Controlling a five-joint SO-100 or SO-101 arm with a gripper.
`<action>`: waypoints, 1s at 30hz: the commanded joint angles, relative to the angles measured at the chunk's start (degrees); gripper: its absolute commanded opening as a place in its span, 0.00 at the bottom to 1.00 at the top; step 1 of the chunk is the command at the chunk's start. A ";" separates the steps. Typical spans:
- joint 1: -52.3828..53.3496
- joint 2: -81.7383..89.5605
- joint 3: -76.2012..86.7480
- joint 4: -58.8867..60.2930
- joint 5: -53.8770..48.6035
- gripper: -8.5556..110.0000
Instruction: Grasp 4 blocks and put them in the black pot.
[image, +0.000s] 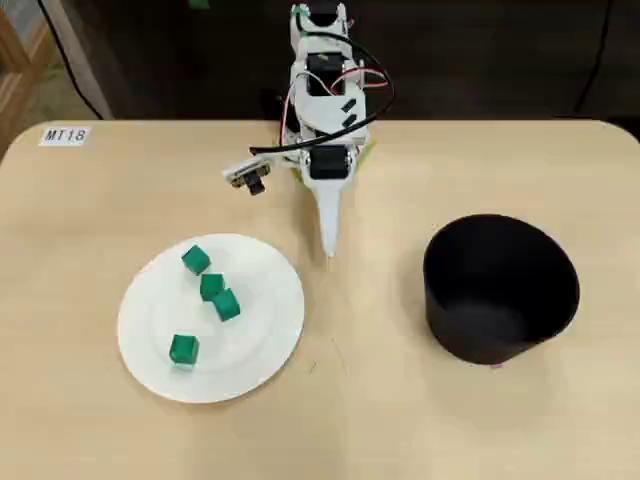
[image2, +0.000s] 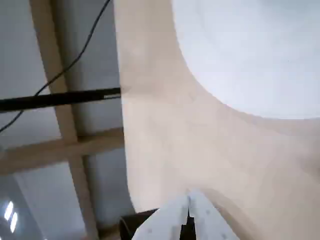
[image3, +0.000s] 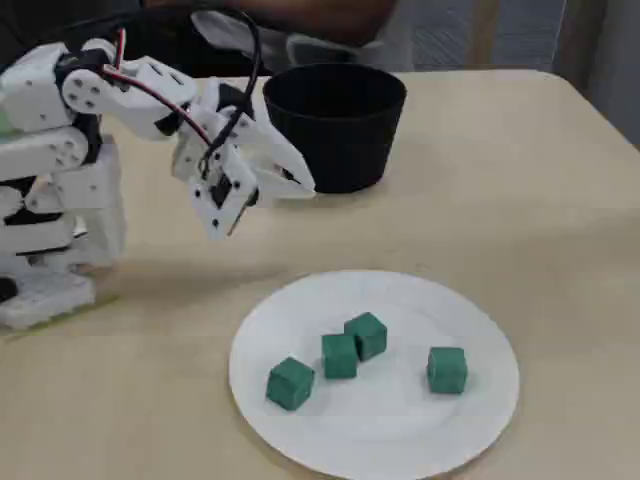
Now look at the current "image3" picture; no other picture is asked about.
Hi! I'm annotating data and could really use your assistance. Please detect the yellow-green base mat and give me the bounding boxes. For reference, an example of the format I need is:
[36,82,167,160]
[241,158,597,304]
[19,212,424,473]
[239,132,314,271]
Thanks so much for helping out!
[0,292,124,346]

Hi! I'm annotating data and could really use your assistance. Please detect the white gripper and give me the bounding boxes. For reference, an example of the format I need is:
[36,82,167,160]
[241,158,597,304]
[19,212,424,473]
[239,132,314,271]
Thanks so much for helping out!
[172,78,318,201]

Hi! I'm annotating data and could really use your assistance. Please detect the seated person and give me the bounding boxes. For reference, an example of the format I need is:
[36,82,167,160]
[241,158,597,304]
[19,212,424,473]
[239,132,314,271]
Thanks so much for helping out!
[0,0,416,79]

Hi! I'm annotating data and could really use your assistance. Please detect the white paper plate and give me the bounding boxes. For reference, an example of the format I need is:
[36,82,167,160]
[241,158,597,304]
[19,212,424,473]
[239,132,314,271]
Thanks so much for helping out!
[228,269,521,475]

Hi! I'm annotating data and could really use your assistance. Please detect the wooden framed partition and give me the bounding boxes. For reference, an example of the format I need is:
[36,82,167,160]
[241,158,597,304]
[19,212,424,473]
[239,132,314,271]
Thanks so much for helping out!
[399,0,571,72]

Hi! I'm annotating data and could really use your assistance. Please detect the black pot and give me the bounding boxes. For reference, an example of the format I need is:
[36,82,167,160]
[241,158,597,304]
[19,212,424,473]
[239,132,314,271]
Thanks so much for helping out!
[262,62,409,195]

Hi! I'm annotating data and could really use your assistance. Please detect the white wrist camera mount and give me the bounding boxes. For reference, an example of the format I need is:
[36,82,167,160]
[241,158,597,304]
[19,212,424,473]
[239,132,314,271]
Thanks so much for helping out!
[188,144,260,241]

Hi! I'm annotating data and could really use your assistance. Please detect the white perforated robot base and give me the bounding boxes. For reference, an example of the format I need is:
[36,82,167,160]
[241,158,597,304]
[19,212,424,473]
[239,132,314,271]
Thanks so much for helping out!
[0,269,97,331]

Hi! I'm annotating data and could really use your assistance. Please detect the red and black servo wires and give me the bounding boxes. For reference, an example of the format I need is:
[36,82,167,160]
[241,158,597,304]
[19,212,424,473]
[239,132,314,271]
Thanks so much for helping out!
[102,27,214,151]

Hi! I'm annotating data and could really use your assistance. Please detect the green cube block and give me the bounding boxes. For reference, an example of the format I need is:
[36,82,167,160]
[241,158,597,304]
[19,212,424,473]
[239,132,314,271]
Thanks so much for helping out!
[265,356,317,414]
[320,333,359,380]
[426,346,469,395]
[343,312,389,362]

